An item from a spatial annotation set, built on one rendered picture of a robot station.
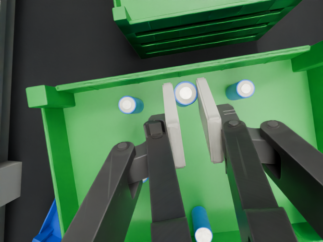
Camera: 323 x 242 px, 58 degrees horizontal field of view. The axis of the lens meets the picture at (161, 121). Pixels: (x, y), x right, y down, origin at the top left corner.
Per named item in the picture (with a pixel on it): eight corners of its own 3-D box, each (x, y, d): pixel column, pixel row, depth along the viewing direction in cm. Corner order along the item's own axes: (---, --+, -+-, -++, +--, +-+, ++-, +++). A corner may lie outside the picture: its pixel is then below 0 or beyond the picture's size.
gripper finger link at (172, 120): (186, 168, 17) (173, 170, 17) (177, 116, 23) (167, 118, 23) (179, 123, 16) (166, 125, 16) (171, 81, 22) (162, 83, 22)
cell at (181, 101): (191, 86, 28) (196, 78, 21) (193, 105, 28) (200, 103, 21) (172, 89, 28) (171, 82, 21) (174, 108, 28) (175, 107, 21)
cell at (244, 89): (240, 83, 34) (254, 77, 28) (242, 99, 34) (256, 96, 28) (224, 86, 34) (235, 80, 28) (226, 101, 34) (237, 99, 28)
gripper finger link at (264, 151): (227, 145, 14) (289, 138, 14) (212, 104, 19) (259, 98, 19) (229, 170, 15) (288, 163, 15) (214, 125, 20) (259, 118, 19)
